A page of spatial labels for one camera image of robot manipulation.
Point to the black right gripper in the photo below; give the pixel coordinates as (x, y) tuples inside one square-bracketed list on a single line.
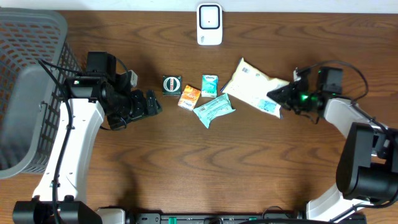
[(284, 94)]

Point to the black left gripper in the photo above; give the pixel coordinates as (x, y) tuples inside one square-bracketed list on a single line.
[(138, 97)]

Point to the green round logo box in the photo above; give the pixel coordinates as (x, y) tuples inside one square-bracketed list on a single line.
[(172, 85)]

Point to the orange tissue pack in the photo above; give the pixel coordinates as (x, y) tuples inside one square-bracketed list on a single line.
[(189, 98)]

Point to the yellow snack bag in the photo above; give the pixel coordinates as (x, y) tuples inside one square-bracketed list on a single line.
[(251, 86)]

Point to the teal tissue pack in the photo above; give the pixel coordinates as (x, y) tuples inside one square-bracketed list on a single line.
[(209, 86)]

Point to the teal wet wipe packet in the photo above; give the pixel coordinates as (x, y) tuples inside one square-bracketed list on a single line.
[(220, 106)]

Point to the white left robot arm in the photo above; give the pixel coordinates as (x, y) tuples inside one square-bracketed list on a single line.
[(98, 94)]

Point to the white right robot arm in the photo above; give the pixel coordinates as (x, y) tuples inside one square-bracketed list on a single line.
[(366, 175)]

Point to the white barcode scanner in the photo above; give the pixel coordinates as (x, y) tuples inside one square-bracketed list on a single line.
[(209, 24)]

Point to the grey plastic basket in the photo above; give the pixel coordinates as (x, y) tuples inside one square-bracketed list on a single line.
[(30, 101)]

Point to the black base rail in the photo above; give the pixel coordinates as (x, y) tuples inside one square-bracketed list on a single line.
[(233, 218)]

